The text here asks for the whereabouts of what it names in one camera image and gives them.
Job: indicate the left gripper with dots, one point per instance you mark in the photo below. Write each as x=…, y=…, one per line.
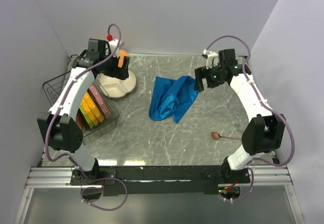
x=119, y=73

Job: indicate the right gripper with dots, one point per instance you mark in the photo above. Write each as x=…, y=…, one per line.
x=202, y=73

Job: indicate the blue cloth napkin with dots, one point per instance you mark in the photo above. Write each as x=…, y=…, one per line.
x=172, y=98

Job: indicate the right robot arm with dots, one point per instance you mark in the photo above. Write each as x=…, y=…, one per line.
x=264, y=131

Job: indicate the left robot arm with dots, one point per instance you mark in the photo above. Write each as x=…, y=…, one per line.
x=61, y=134

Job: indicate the cream divided plate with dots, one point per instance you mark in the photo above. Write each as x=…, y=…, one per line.
x=116, y=88

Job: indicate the orange woven round mat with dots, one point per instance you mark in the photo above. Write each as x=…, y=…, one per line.
x=122, y=55

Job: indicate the pink plate in rack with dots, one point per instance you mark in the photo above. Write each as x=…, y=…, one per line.
x=100, y=101

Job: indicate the yellow plate in rack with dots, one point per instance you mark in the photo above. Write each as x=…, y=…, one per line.
x=92, y=109

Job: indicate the green plate in rack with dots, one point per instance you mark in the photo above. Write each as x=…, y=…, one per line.
x=88, y=124

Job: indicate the wooden spoon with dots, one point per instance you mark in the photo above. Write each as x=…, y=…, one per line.
x=217, y=136

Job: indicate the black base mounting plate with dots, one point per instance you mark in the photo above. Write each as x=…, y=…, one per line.
x=118, y=180

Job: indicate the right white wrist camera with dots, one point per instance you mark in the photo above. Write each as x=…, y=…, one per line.
x=211, y=57

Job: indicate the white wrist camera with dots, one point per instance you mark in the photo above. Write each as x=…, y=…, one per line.
x=113, y=45
x=211, y=57

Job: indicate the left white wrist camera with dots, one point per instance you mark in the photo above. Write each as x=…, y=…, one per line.
x=113, y=45

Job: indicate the black wire dish rack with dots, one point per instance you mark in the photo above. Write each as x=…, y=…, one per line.
x=53, y=89

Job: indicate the aluminium rail frame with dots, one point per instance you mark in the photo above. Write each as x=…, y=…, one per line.
x=59, y=177

